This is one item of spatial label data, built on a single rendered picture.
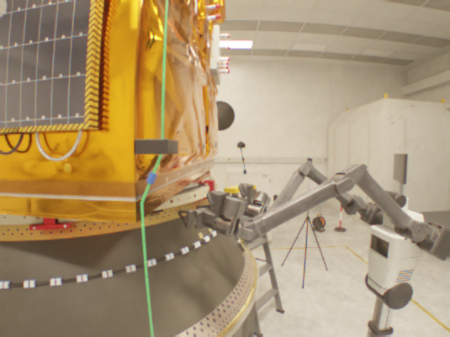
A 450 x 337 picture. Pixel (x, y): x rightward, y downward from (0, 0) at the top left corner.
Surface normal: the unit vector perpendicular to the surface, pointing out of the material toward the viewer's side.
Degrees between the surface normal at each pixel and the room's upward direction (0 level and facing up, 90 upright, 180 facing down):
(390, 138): 90
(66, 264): 62
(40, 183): 90
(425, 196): 90
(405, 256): 90
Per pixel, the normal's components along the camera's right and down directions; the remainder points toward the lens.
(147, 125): 0.75, 0.06
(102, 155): -0.04, 0.21
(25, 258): 0.29, -0.41
